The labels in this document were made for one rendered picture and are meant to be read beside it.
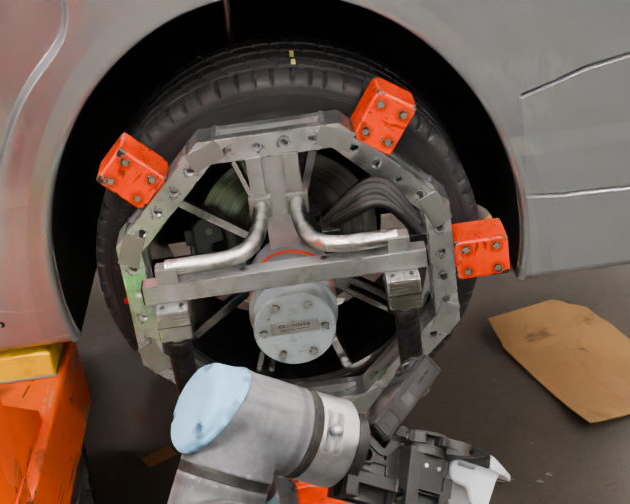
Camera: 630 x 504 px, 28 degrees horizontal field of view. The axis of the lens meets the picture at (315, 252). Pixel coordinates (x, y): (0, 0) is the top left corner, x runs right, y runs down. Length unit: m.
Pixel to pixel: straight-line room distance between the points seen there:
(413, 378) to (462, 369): 2.05
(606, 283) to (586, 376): 0.50
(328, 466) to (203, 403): 0.14
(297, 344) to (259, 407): 0.77
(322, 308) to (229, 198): 0.38
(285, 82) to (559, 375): 1.52
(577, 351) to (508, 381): 0.21
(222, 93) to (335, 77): 0.18
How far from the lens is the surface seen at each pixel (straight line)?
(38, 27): 2.05
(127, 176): 1.98
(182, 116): 2.03
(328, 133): 1.95
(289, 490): 2.64
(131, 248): 2.03
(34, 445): 2.12
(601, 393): 3.22
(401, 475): 1.29
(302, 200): 1.97
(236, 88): 2.02
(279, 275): 1.84
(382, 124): 1.95
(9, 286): 2.20
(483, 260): 2.07
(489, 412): 3.19
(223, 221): 2.12
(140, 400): 3.45
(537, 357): 3.37
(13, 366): 2.29
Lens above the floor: 1.82
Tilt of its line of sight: 27 degrees down
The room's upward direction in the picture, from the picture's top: 8 degrees counter-clockwise
